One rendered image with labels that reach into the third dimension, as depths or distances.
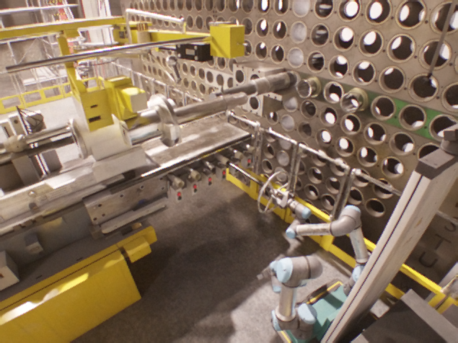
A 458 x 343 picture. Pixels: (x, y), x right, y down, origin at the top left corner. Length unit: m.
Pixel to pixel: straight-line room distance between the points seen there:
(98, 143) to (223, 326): 1.73
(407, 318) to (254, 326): 1.17
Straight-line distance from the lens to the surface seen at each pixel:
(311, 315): 1.70
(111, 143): 2.03
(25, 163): 2.34
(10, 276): 2.27
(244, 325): 2.37
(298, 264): 1.36
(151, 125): 1.77
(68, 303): 2.23
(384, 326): 1.64
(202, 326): 2.37
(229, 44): 1.20
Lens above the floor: 2.17
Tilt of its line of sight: 35 degrees down
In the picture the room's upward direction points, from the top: straight up
